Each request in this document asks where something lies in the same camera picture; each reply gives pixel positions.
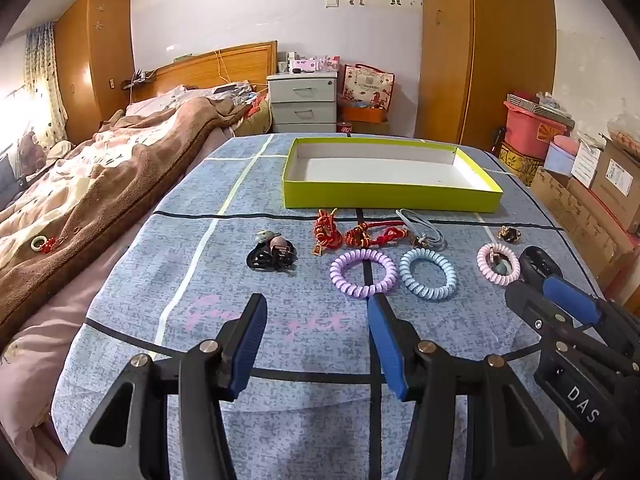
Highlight yellow patterned tin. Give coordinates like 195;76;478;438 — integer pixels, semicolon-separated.
500;141;543;186

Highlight brown printed blanket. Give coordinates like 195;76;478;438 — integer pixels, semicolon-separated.
0;95;251;336

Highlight grey elastic hair ties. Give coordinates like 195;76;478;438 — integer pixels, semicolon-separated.
395;208;446;251

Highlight shallow green cardboard box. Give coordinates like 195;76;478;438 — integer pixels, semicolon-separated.
281;136;503;213

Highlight black charm hair tie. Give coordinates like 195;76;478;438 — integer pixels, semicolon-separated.
246;230;297;273

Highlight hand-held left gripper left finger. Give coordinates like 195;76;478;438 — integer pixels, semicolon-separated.
57;292;268;480

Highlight wooden wardrobe with star decals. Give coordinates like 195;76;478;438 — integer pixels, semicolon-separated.
54;0;133;146

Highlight light blue box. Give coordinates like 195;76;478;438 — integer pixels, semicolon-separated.
544;135;581;176

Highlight red patterned gift bag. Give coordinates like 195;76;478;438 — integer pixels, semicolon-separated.
341;64;396;111

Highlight tall wooden wardrobe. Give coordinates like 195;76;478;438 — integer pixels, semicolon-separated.
420;0;558;153

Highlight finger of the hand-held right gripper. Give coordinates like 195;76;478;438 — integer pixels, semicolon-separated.
541;275;640;356
504;284;640;378

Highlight blue coil hair tie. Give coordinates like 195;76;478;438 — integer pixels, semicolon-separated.
399;247;457;300

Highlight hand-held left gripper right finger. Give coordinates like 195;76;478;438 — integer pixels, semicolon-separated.
366;292;583;480

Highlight pink plastic bin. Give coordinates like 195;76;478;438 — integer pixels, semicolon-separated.
504;101;571;158

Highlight bed with pink sheet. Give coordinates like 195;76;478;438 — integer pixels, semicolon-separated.
0;40;281;461

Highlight black teal bead hair tie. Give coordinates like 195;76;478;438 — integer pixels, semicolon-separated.
487;245;521;281

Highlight large cardboard box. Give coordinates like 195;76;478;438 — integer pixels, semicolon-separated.
530;167;640;291

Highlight purple coil hair tie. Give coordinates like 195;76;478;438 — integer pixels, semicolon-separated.
330;248;397;298

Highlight red knot gold pendant bracelet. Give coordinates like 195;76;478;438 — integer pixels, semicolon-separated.
312;208;343;256

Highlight brown teddy bear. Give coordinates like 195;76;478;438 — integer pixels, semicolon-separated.
17;132;45;162

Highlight dotted curtain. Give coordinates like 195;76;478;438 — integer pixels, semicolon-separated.
22;22;68;148

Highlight red cord bracelet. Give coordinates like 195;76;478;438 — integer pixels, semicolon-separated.
345;220;408;250

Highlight grey drawer cabinet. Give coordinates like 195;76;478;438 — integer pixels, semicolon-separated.
266;71;338;135

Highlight orange box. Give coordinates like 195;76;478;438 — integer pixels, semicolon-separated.
342;105;390;123

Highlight pink floral box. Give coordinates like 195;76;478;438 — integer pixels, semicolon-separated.
292;57;341;73

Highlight wooden headboard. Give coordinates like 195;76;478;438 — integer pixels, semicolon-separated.
122;40;278;103

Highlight striped gift box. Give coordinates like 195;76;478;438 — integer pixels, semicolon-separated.
507;92;576;128

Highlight pink coil hair tie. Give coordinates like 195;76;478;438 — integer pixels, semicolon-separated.
476;242;521;281

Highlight white labelled cardboard box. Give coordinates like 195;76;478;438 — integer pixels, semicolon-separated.
590;137;640;216

